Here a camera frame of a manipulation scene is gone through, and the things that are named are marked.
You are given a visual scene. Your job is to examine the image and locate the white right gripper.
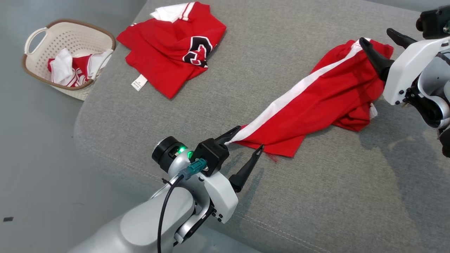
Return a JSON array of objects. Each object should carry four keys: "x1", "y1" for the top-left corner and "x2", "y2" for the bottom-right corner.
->
[{"x1": 359, "y1": 28, "x2": 450, "y2": 106}]

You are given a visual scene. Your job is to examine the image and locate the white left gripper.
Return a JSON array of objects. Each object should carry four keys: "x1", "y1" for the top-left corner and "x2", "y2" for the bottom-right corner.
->
[{"x1": 197, "y1": 125, "x2": 265, "y2": 224}]

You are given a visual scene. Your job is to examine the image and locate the red shorts with white stripe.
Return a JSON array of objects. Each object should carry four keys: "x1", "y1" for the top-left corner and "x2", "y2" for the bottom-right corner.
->
[{"x1": 225, "y1": 38, "x2": 394, "y2": 163}]

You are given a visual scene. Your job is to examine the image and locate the red number 23 jersey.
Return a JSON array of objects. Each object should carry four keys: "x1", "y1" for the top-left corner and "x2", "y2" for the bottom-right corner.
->
[{"x1": 116, "y1": 2, "x2": 227, "y2": 99}]

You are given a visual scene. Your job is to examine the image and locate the red and white crumpled garment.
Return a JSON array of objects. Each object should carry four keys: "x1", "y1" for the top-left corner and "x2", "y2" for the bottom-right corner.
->
[{"x1": 47, "y1": 48, "x2": 114, "y2": 87}]

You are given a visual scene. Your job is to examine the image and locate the cream plastic laundry basket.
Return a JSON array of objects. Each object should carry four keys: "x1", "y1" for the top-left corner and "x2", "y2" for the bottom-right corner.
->
[{"x1": 22, "y1": 18, "x2": 116, "y2": 101}]

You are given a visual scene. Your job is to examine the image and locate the teal left camera connector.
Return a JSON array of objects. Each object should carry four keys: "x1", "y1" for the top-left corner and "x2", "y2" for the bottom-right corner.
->
[{"x1": 178, "y1": 158, "x2": 208, "y2": 180}]

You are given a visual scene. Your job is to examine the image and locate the left arm smooth black cable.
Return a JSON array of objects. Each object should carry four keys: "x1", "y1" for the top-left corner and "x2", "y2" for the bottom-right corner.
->
[{"x1": 157, "y1": 174, "x2": 185, "y2": 253}]

